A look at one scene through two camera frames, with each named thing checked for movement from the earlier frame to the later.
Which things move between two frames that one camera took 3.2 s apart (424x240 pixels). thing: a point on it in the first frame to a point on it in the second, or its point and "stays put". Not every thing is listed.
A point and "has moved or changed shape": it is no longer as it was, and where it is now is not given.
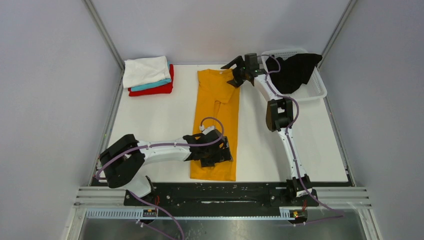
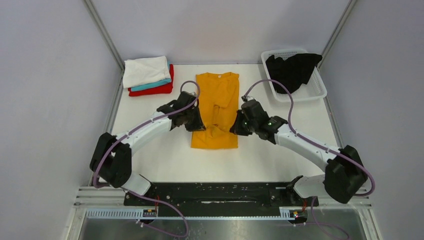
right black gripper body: [240, 71] to [239, 124]
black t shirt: [294, 71] stays put
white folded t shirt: [143, 71] stays put
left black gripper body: [216, 156] to [193, 122]
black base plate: [273, 195] stays put
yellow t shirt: [216, 98] has moved or changed shape
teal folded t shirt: [155, 85] stays put
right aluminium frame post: [339, 27] stays put
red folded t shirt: [167, 88] stays put
